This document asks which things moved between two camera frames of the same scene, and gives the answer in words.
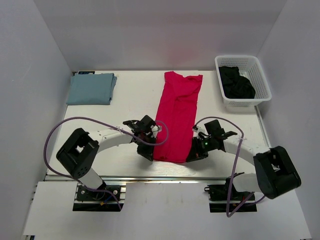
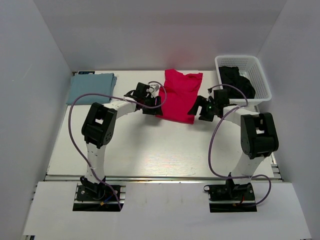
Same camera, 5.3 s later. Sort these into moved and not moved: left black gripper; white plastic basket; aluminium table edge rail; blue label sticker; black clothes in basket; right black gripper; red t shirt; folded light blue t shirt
Moved: left black gripper; red t shirt; right black gripper
Not moved: aluminium table edge rail; black clothes in basket; blue label sticker; white plastic basket; folded light blue t shirt
